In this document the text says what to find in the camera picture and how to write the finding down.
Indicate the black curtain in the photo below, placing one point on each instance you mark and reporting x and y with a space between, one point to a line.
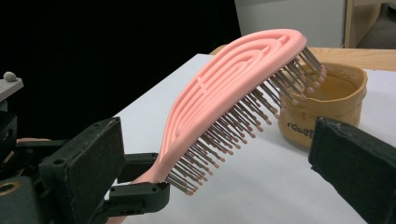
109 46

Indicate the white cabinet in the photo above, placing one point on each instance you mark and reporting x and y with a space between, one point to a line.
289 21

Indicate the brown paper container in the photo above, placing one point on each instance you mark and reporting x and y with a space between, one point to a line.
339 105

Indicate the wooden desk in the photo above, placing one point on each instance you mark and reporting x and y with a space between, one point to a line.
361 21

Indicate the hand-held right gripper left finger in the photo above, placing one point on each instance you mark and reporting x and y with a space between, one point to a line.
84 171

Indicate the pink hairbrush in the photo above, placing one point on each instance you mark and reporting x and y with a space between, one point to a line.
224 81

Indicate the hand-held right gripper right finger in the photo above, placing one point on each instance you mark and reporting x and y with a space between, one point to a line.
358 165

